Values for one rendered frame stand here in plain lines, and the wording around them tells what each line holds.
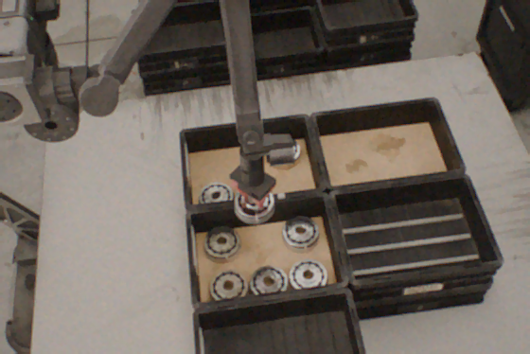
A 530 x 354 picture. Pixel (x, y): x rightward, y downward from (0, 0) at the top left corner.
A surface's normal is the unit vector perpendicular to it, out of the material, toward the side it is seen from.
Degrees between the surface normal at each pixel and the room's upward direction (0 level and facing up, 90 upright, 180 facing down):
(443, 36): 0
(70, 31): 0
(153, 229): 0
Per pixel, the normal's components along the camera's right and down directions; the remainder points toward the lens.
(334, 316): -0.04, -0.59
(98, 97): 0.13, 0.56
